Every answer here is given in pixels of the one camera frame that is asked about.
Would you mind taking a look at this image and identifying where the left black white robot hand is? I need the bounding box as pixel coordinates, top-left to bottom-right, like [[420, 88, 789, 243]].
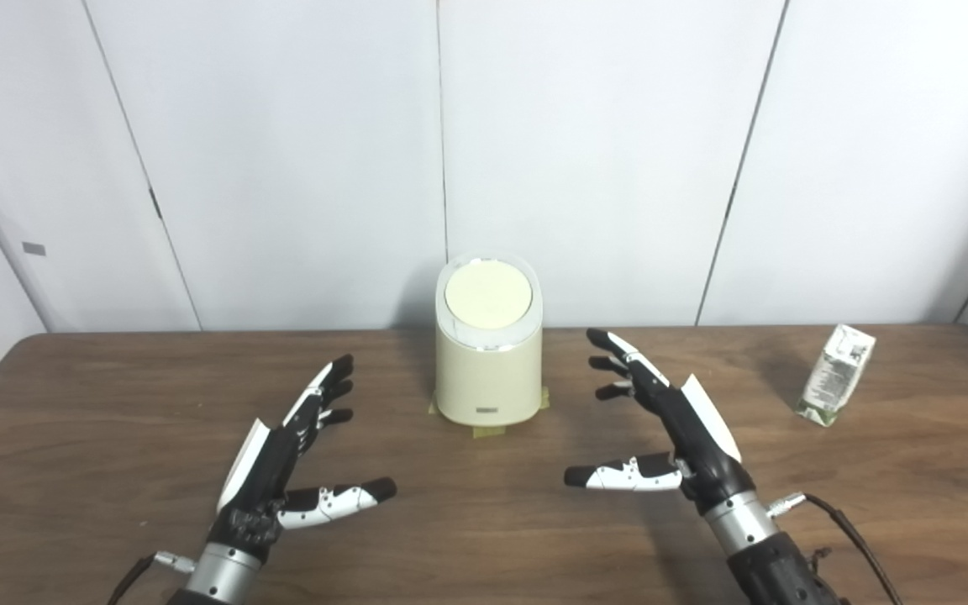
[[208, 354, 398, 566]]

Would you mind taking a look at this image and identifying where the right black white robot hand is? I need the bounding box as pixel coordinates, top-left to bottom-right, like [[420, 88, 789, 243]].
[[564, 328, 758, 515]]

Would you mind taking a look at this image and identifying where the white green milk carton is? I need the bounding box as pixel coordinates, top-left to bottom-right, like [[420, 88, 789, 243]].
[[795, 324, 877, 428]]

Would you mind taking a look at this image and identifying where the cream-colored round bin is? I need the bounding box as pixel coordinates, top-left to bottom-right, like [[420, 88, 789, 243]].
[[434, 252, 545, 426]]

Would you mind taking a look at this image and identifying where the cream round bin lid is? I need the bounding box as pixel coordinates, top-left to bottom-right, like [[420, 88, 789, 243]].
[[444, 260, 534, 330]]

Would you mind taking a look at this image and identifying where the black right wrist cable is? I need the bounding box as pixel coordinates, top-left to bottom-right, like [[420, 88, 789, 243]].
[[765, 492, 905, 605]]

